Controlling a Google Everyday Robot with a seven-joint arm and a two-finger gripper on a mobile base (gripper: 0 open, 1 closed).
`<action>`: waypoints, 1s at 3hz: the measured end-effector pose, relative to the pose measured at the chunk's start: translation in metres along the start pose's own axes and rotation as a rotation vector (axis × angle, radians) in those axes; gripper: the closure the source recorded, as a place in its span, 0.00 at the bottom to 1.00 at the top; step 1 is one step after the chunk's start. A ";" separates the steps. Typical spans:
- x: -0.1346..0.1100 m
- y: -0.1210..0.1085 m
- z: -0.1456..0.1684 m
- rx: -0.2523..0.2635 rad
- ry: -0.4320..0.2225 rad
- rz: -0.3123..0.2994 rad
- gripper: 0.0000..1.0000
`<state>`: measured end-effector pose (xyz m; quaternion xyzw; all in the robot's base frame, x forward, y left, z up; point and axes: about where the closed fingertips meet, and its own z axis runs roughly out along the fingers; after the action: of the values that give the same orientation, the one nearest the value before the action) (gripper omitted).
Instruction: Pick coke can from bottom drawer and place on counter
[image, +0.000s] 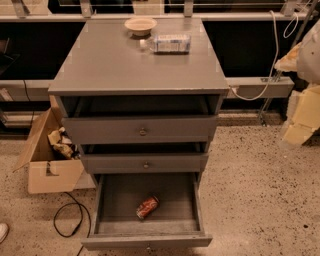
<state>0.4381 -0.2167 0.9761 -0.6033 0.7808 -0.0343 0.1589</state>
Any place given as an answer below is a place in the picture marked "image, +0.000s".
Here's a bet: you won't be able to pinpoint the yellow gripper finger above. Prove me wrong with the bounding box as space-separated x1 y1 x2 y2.
275 43 301 72
281 84 320 146

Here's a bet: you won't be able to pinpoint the white wall rail ledge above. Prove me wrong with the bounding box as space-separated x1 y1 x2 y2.
0 76 294 102

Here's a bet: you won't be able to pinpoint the clear plastic water bottle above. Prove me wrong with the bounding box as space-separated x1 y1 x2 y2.
139 34 191 54

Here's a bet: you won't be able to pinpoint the grey drawer cabinet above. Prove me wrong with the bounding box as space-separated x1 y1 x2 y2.
48 17 231 183

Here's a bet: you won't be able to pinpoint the white shoe tip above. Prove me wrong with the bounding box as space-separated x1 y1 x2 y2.
0 223 9 243

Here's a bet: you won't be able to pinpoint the metal diagonal pole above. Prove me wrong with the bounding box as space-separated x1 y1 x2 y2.
258 0 320 126

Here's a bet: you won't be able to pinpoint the red coke can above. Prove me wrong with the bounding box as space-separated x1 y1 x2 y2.
136 196 159 220

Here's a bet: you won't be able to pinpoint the open cardboard box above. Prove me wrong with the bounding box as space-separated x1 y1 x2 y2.
14 96 84 194

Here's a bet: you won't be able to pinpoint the middle grey drawer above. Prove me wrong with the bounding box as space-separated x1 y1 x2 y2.
81 153 208 174

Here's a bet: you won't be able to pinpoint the beige bowl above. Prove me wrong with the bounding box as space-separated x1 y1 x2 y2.
124 17 157 36

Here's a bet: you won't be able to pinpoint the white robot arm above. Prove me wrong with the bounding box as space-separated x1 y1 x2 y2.
275 21 320 146

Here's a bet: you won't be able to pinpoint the top grey drawer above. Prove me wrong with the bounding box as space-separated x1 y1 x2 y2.
62 116 216 145

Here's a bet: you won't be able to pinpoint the open bottom grey drawer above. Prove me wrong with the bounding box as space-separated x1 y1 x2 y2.
82 173 212 250

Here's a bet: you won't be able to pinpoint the crumpled wrappers in box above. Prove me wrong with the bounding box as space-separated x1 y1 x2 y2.
48 127 80 160

